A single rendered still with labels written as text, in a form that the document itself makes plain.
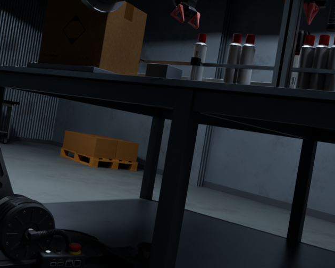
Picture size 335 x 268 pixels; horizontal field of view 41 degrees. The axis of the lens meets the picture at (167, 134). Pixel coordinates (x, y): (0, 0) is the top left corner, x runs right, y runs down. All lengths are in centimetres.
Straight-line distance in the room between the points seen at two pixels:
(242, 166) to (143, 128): 206
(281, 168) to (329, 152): 63
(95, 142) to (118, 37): 470
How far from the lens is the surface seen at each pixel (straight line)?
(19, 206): 129
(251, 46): 171
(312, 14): 189
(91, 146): 639
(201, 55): 180
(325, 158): 513
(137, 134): 720
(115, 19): 164
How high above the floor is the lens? 68
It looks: level
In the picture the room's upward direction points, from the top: 9 degrees clockwise
